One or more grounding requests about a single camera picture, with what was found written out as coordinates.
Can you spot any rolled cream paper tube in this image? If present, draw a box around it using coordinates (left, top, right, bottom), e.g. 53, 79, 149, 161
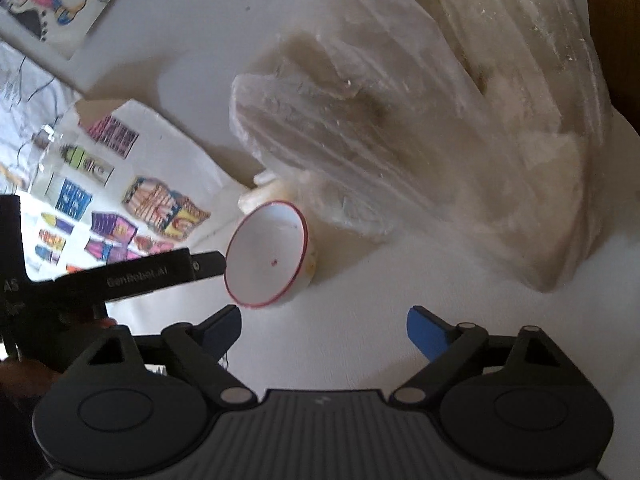
238, 170, 298, 214

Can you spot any line drawing colouring sheet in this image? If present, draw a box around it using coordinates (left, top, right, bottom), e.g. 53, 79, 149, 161
1, 42, 80, 194

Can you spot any clear bag of buns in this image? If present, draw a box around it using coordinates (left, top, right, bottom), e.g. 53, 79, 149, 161
229, 0, 611, 292

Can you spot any person's left hand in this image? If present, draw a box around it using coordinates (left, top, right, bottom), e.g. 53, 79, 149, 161
1, 318, 117, 404

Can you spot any colourful houses drawing sheet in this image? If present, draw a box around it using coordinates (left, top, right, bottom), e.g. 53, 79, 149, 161
21, 100, 245, 281

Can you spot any white printed table mat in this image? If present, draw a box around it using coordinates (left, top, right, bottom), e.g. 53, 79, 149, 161
228, 117, 639, 479

